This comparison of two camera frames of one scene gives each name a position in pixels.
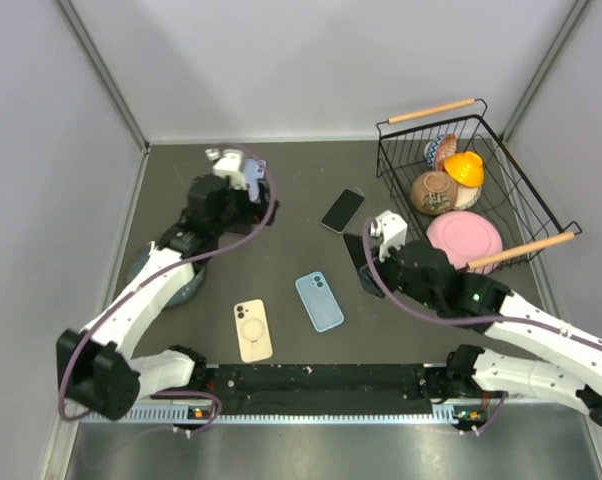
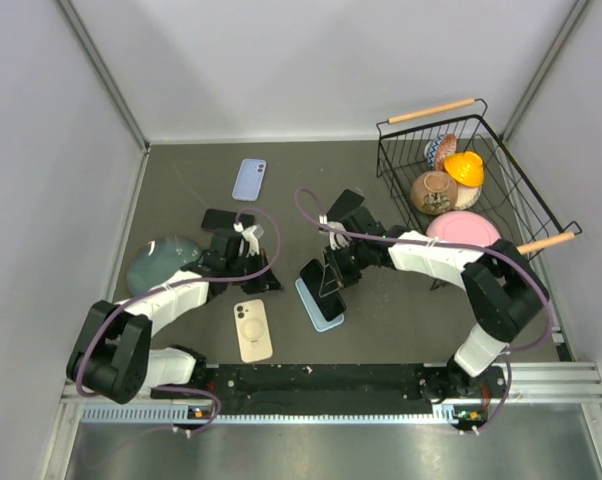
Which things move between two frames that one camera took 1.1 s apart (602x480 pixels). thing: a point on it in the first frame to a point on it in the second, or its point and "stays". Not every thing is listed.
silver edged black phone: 343,210 stays
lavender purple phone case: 254,171 stays
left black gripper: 253,210 to 266,282
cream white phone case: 253,331 stays
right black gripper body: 396,279 to 356,257
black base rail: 266,389 stays
